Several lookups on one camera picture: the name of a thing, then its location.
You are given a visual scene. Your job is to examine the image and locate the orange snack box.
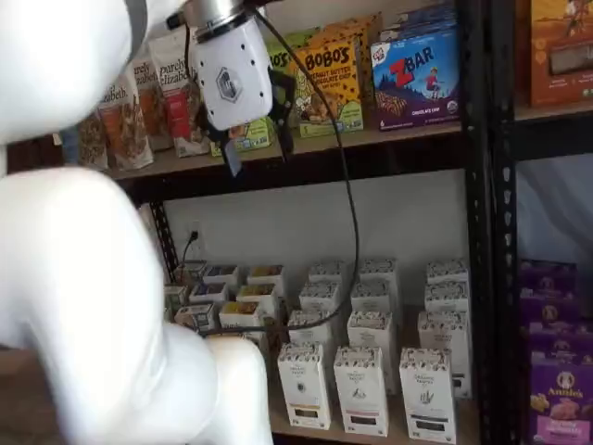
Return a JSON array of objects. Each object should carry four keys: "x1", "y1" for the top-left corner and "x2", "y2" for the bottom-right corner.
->
[{"x1": 527, "y1": 0, "x2": 593, "y2": 108}]

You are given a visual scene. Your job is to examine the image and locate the dark brown couch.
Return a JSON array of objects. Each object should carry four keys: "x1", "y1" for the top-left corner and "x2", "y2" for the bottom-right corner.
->
[{"x1": 6, "y1": 133, "x2": 66, "y2": 174}]

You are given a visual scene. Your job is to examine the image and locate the granola bag orange label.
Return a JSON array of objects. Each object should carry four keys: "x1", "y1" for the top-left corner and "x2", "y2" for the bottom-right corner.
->
[{"x1": 95, "y1": 76, "x2": 155, "y2": 171}]

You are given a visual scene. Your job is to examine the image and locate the small white box yellow print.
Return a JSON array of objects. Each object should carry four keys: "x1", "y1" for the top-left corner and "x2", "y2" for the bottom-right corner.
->
[
  {"x1": 235, "y1": 283, "x2": 280, "y2": 308},
  {"x1": 246, "y1": 263, "x2": 285, "y2": 286},
  {"x1": 218, "y1": 300, "x2": 269, "y2": 333}
]

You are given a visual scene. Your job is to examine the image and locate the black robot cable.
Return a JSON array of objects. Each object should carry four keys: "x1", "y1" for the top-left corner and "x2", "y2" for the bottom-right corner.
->
[{"x1": 166, "y1": 0, "x2": 360, "y2": 337}]

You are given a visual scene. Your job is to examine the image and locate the yellow Bobo's peanut butter box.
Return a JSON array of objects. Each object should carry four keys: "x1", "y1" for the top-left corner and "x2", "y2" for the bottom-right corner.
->
[
  {"x1": 319, "y1": 13, "x2": 384, "y2": 113},
  {"x1": 289, "y1": 39, "x2": 365, "y2": 138}
]

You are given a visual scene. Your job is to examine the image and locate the small white box green print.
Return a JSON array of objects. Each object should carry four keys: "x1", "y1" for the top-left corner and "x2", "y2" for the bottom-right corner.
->
[
  {"x1": 162, "y1": 285, "x2": 190, "y2": 323},
  {"x1": 175, "y1": 261, "x2": 208, "y2": 286}
]

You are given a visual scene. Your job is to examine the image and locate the black plug with cord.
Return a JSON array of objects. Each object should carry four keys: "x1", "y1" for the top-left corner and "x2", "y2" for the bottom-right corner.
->
[{"x1": 182, "y1": 229, "x2": 201, "y2": 268}]

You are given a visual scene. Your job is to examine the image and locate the granola bag brown label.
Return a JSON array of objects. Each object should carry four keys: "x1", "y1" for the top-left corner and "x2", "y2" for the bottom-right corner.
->
[{"x1": 129, "y1": 57, "x2": 170, "y2": 152}]

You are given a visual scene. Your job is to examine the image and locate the white box pink strip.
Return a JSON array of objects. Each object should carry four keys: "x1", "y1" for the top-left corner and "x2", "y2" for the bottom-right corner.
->
[{"x1": 333, "y1": 346, "x2": 390, "y2": 438}]

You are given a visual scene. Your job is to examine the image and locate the blue Z Bar box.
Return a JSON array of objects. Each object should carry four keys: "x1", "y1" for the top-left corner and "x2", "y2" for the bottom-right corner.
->
[
  {"x1": 370, "y1": 27, "x2": 462, "y2": 133},
  {"x1": 379, "y1": 2, "x2": 458, "y2": 44}
]

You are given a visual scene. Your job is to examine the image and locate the white box yellow strip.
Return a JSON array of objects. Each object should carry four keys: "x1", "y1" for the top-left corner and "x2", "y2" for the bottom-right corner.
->
[{"x1": 276, "y1": 341, "x2": 333, "y2": 430}]

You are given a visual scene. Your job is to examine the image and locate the wooden shelf board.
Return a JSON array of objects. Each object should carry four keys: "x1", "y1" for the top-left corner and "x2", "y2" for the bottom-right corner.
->
[
  {"x1": 110, "y1": 121, "x2": 464, "y2": 182},
  {"x1": 268, "y1": 397, "x2": 481, "y2": 445},
  {"x1": 513, "y1": 99, "x2": 593, "y2": 123}
]

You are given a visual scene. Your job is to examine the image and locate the white box green strip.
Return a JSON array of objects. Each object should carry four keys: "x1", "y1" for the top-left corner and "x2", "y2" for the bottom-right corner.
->
[{"x1": 398, "y1": 347, "x2": 459, "y2": 445}]

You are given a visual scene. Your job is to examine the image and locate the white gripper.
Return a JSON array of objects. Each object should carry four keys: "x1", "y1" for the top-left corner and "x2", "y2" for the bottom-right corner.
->
[{"x1": 190, "y1": 13, "x2": 298, "y2": 178}]

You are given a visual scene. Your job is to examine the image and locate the green Bobo's apple pie box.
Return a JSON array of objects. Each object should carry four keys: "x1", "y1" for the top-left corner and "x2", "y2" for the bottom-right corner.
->
[
  {"x1": 276, "y1": 27, "x2": 321, "y2": 50},
  {"x1": 210, "y1": 116, "x2": 275, "y2": 158},
  {"x1": 263, "y1": 44, "x2": 302, "y2": 131}
]

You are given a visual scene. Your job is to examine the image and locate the small white box blue print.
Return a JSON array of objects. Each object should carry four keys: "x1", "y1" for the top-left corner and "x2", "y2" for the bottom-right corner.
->
[
  {"x1": 188, "y1": 281, "x2": 231, "y2": 306},
  {"x1": 173, "y1": 303, "x2": 217, "y2": 332},
  {"x1": 202, "y1": 263, "x2": 240, "y2": 286}
]

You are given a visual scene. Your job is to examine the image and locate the purple Annie's box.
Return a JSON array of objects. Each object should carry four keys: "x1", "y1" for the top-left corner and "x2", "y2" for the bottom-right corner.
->
[
  {"x1": 529, "y1": 359, "x2": 593, "y2": 445},
  {"x1": 527, "y1": 319, "x2": 593, "y2": 367},
  {"x1": 517, "y1": 259, "x2": 579, "y2": 293},
  {"x1": 519, "y1": 286, "x2": 581, "y2": 325}
]

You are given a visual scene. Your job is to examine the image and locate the black metal shelf rack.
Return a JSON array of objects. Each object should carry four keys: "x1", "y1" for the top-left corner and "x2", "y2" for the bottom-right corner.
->
[
  {"x1": 490, "y1": 0, "x2": 593, "y2": 445},
  {"x1": 110, "y1": 0, "x2": 495, "y2": 445}
]

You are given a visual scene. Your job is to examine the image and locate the granola bag red label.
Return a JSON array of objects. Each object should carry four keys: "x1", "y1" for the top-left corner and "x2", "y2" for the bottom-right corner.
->
[{"x1": 147, "y1": 34, "x2": 210, "y2": 158}]

